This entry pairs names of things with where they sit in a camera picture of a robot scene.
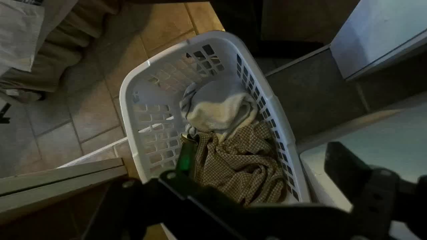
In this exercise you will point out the white garment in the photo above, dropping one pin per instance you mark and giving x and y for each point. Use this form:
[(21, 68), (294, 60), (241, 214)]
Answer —
[(17, 31)]

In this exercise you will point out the white narrow door panel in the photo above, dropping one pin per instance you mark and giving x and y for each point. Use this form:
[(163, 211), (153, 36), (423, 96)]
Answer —
[(391, 138)]

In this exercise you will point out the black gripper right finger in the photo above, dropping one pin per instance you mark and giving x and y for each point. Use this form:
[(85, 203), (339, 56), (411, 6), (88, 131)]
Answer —
[(355, 178)]

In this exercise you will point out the checkered cloth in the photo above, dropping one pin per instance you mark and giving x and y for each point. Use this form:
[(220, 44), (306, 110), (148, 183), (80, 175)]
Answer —
[(240, 164)]

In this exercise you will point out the grey tall cabinet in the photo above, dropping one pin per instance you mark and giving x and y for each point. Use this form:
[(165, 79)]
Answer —
[(378, 31)]

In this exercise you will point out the beige garment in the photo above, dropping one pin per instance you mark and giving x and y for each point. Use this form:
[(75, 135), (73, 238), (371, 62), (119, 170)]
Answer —
[(67, 44)]

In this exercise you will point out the white plastic laundry basket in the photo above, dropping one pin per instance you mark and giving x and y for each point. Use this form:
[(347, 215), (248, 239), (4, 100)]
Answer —
[(133, 88)]

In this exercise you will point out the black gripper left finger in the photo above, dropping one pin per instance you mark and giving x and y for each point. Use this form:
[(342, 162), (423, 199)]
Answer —
[(187, 155)]

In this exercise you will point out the white cloth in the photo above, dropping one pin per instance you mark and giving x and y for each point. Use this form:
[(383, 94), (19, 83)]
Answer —
[(217, 107)]

